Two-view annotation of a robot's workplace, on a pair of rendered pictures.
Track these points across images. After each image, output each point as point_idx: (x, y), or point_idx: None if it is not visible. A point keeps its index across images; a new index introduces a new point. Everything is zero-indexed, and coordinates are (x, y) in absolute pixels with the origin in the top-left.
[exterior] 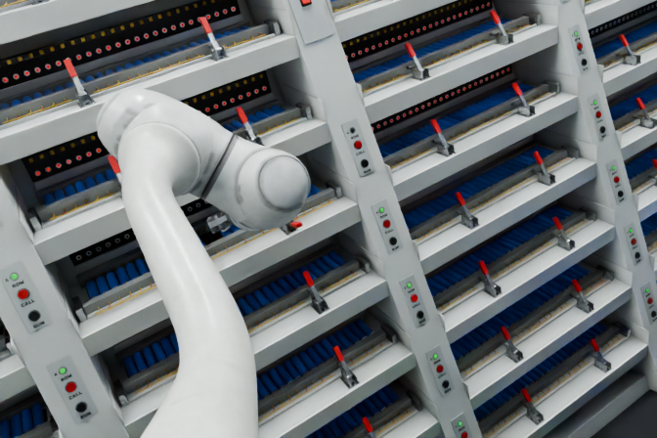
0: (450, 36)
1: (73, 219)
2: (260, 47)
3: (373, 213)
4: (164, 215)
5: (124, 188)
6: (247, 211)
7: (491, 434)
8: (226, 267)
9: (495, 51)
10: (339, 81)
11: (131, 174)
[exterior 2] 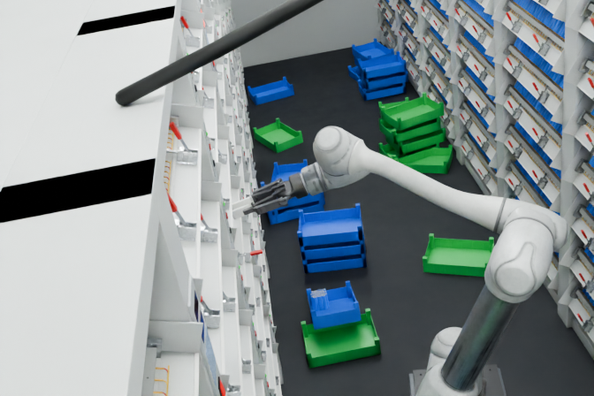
0: None
1: None
2: (215, 96)
3: (240, 194)
4: (410, 168)
5: (388, 164)
6: (361, 174)
7: None
8: (242, 240)
9: (223, 84)
10: (223, 113)
11: (385, 158)
